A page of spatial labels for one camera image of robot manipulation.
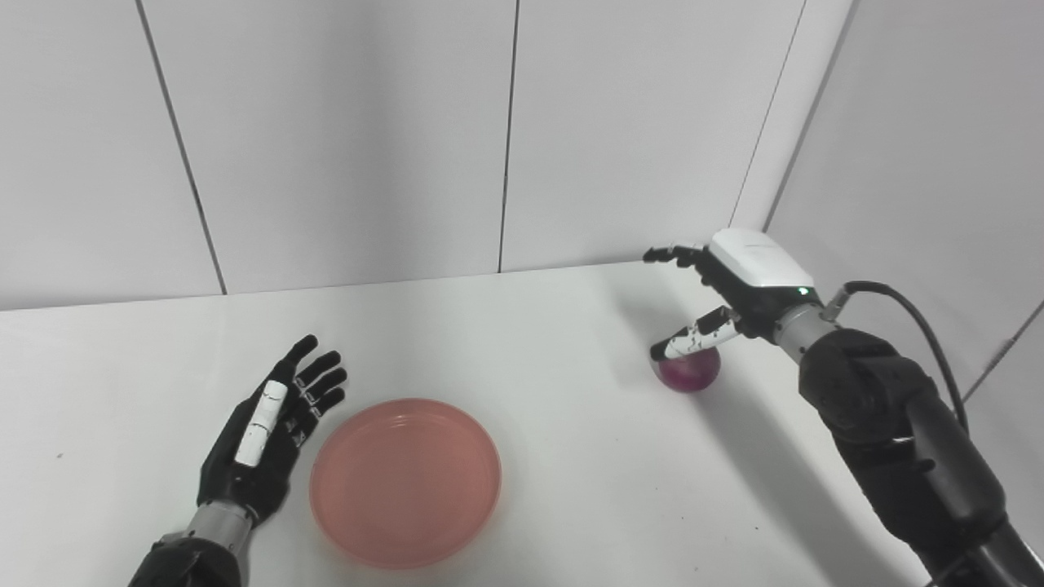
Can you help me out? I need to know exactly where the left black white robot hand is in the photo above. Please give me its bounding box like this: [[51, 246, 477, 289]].
[[197, 334, 348, 529]]

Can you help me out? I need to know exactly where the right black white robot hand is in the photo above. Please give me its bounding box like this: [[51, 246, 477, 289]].
[[643, 228, 818, 362]]

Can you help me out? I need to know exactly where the purple red onion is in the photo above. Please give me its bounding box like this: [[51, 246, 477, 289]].
[[657, 346, 722, 394]]

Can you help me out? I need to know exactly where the pink round plate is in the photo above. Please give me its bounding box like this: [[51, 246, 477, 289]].
[[309, 398, 502, 569]]

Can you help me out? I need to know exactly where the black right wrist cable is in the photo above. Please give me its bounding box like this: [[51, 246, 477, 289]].
[[822, 281, 971, 435]]

